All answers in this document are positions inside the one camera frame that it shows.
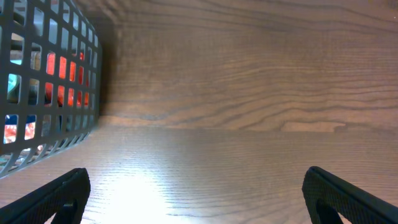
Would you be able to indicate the grey plastic lattice basket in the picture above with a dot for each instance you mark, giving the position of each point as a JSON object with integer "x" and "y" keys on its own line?
{"x": 32, "y": 133}

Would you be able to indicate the teal small snack packet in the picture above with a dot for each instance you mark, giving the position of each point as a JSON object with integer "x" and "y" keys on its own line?
{"x": 13, "y": 88}

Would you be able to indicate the orange tan cracker package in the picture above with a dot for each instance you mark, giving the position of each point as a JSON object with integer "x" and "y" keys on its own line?
{"x": 58, "y": 81}

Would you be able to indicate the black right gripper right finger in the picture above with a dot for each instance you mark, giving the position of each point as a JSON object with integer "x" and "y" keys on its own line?
{"x": 328, "y": 198}

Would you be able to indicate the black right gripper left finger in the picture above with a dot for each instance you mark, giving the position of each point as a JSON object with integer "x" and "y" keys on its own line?
{"x": 62, "y": 200}

